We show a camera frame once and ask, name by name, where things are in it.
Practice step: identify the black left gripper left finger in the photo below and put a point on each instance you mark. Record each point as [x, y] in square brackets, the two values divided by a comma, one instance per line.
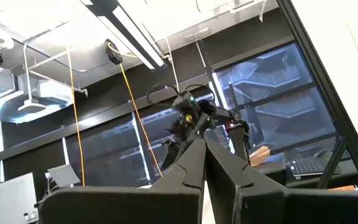
[135, 205]

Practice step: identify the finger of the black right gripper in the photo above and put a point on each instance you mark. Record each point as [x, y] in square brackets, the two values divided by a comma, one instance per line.
[170, 154]

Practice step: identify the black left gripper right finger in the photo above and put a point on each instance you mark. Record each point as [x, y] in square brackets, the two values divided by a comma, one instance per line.
[275, 208]

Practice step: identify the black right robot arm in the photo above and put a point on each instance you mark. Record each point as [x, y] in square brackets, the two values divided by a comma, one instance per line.
[238, 138]

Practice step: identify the dark desk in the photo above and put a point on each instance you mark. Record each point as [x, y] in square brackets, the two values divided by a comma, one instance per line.
[275, 168]

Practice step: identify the dark laptop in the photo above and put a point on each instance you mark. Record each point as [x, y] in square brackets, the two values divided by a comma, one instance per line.
[309, 166]

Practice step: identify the wooden block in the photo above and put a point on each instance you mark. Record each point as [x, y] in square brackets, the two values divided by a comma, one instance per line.
[259, 155]

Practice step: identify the grey tilted panel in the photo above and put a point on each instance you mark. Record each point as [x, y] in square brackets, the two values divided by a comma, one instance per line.
[63, 175]

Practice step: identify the long pendant ceiling light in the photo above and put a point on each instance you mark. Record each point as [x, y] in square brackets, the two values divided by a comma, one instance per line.
[129, 34]

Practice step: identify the black aluminium frame struts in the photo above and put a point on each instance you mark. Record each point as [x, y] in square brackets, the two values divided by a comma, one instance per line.
[331, 161]

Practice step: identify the dark glass window wall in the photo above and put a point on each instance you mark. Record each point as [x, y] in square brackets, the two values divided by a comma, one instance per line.
[275, 93]

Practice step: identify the black aluminium upright post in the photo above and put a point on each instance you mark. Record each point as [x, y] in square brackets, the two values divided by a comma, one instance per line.
[322, 84]

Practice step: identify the silver rectangular air duct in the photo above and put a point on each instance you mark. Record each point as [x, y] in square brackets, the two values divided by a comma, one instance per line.
[17, 90]

